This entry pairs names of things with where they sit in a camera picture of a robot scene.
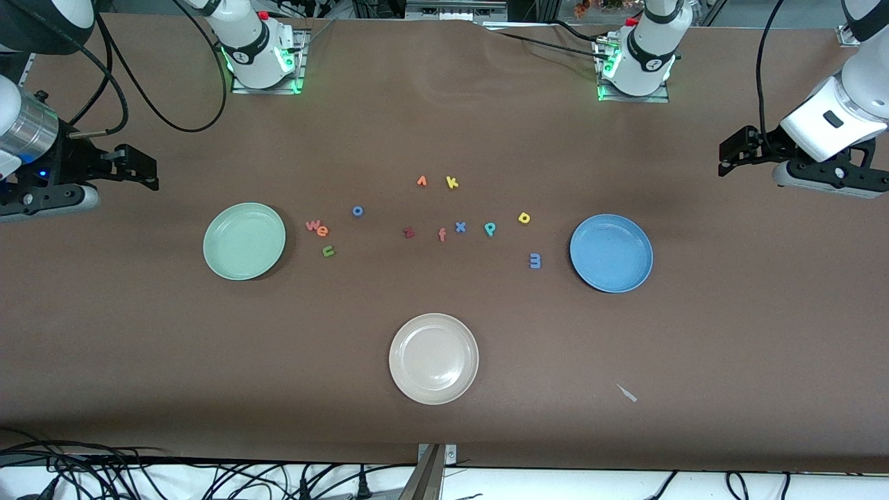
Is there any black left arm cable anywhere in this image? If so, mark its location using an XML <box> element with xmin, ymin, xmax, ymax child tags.
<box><xmin>756</xmin><ymin>0</ymin><xmax>789</xmax><ymax>140</ymax></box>

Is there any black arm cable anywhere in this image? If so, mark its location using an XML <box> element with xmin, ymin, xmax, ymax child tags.
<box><xmin>66</xmin><ymin>0</ymin><xmax>229</xmax><ymax>140</ymax></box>
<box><xmin>756</xmin><ymin>0</ymin><xmax>789</xmax><ymax>140</ymax></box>

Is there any green plate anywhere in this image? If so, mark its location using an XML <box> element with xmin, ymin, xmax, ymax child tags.
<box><xmin>203</xmin><ymin>202</ymin><xmax>287</xmax><ymax>281</ymax></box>

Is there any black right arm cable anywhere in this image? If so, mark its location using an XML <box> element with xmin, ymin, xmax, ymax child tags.
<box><xmin>66</xmin><ymin>0</ymin><xmax>229</xmax><ymax>140</ymax></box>

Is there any tangled black cable bundle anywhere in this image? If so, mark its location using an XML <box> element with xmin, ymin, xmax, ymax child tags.
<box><xmin>0</xmin><ymin>431</ymin><xmax>417</xmax><ymax>500</ymax></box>

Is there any beige plate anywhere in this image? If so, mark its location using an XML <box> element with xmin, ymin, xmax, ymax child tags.
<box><xmin>388</xmin><ymin>312</ymin><xmax>480</xmax><ymax>406</ymax></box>

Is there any brown table cover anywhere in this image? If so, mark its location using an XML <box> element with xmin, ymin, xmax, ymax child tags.
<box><xmin>0</xmin><ymin>12</ymin><xmax>889</xmax><ymax>473</ymax></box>

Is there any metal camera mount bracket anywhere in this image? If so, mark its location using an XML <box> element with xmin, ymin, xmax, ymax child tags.
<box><xmin>397</xmin><ymin>443</ymin><xmax>459</xmax><ymax>500</ymax></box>

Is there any blue plate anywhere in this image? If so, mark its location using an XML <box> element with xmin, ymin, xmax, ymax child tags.
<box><xmin>570</xmin><ymin>214</ymin><xmax>654</xmax><ymax>294</ymax></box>

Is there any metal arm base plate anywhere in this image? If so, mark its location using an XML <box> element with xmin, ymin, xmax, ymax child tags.
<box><xmin>231</xmin><ymin>28</ymin><xmax>308</xmax><ymax>95</ymax></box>
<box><xmin>597</xmin><ymin>38</ymin><xmax>671</xmax><ymax>103</ymax></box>

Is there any grey background equipment box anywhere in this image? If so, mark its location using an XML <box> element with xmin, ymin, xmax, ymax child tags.
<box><xmin>405</xmin><ymin>0</ymin><xmax>508</xmax><ymax>22</ymax></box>

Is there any thin black table cable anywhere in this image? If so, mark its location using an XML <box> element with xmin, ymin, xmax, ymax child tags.
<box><xmin>486</xmin><ymin>26</ymin><xmax>612</xmax><ymax>56</ymax></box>

